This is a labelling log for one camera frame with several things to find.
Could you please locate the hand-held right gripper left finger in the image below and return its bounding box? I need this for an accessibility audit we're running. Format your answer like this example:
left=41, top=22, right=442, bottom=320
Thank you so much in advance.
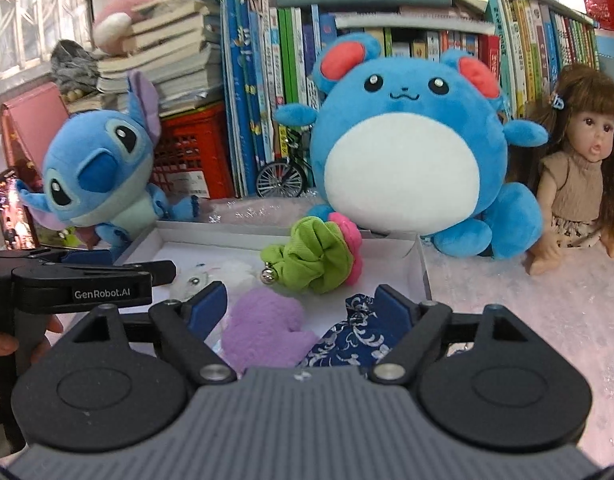
left=69, top=281, right=239, bottom=386

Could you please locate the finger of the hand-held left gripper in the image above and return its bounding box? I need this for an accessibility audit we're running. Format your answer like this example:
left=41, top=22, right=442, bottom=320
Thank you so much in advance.
left=0, top=249, right=112, bottom=272
left=107, top=260, right=178, bottom=288

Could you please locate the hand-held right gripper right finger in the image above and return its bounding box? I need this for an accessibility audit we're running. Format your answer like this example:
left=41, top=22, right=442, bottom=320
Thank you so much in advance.
left=368, top=284, right=543, bottom=386

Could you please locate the white shallow box tray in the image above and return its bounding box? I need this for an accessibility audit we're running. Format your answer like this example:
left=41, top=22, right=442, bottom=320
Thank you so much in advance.
left=114, top=220, right=430, bottom=361

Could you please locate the white fluffy plush toy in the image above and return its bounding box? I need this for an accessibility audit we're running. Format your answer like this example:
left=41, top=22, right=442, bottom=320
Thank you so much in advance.
left=168, top=257, right=260, bottom=306

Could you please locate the navy patterned cloth pouch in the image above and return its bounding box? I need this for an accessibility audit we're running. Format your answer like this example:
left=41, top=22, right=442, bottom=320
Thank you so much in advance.
left=299, top=294, right=413, bottom=376

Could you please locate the pink scrunchie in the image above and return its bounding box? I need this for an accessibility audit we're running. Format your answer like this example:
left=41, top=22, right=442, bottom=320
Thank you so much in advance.
left=328, top=211, right=364, bottom=283

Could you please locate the green scrunchie with bell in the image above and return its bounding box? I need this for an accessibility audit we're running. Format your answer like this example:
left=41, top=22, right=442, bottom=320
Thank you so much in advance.
left=259, top=216, right=364, bottom=295

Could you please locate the person's left hand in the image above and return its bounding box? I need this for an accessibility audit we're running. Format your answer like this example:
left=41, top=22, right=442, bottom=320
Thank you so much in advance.
left=0, top=315, right=65, bottom=366

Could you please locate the blue alien plush toy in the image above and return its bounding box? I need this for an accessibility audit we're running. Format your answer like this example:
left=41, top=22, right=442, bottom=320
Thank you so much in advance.
left=14, top=71, right=208, bottom=261

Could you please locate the dark printed card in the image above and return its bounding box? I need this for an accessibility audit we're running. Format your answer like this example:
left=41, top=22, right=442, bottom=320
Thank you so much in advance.
left=0, top=167, right=38, bottom=251

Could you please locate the pink tablecloth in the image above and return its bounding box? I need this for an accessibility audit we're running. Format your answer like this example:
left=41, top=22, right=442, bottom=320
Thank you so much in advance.
left=0, top=195, right=614, bottom=466

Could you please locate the red plastic crate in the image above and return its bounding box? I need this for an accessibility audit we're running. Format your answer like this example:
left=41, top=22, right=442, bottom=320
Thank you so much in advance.
left=152, top=102, right=235, bottom=200

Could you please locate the round blue mouse plush toy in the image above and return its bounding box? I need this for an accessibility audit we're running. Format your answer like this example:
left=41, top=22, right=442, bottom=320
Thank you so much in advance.
left=273, top=31, right=549, bottom=261

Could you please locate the pink miniature house box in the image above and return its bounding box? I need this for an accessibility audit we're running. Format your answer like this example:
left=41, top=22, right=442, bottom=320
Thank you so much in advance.
left=0, top=82, right=70, bottom=196

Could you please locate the black miniature bicycle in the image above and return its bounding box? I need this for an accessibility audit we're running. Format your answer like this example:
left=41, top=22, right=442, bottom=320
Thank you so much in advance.
left=255, top=130, right=315, bottom=200

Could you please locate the grey cloth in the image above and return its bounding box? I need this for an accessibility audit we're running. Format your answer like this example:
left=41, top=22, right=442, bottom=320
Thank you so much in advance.
left=51, top=39, right=102, bottom=95

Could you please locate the stack of flat-lying books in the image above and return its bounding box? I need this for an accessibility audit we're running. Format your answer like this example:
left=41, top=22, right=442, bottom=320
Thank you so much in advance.
left=67, top=0, right=225, bottom=116

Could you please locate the row of upright books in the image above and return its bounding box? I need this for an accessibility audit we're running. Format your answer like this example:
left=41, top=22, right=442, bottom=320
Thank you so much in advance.
left=219, top=0, right=600, bottom=198

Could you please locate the brown-haired baby doll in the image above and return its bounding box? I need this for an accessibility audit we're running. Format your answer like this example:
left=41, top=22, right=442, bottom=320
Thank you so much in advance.
left=507, top=64, right=614, bottom=277

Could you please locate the pink and white plush toy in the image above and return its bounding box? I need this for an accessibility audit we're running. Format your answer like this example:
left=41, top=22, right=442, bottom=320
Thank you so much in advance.
left=93, top=0, right=200, bottom=56

